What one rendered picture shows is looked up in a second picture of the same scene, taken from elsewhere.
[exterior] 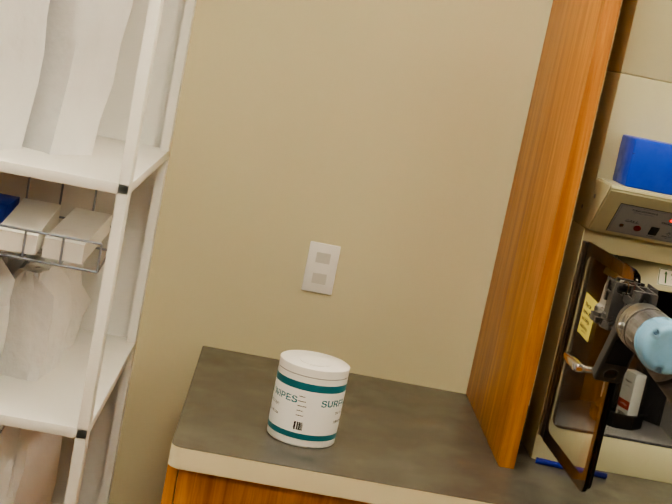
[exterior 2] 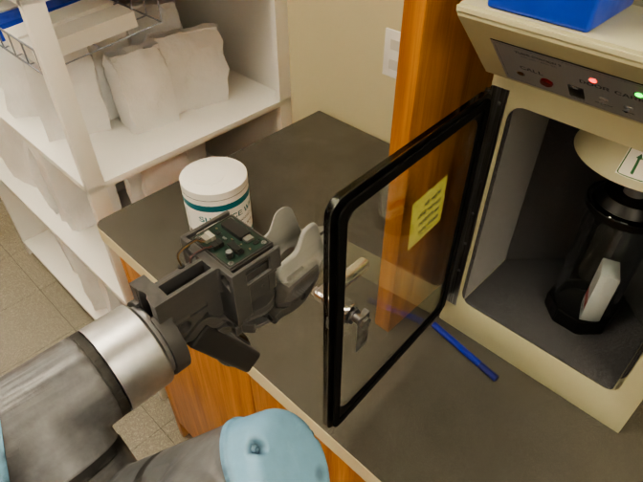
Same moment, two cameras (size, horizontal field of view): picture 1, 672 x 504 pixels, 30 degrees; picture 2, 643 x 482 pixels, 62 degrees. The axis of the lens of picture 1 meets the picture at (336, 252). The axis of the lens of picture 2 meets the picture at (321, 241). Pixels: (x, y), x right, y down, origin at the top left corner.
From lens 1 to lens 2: 1.98 m
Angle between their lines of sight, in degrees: 53
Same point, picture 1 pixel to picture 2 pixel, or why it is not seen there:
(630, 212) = (516, 55)
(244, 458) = (124, 251)
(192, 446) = (107, 227)
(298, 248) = (378, 33)
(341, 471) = not seen: hidden behind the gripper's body
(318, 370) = (187, 189)
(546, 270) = (394, 130)
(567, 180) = not seen: outside the picture
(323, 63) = not seen: outside the picture
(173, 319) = (307, 85)
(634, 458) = (551, 372)
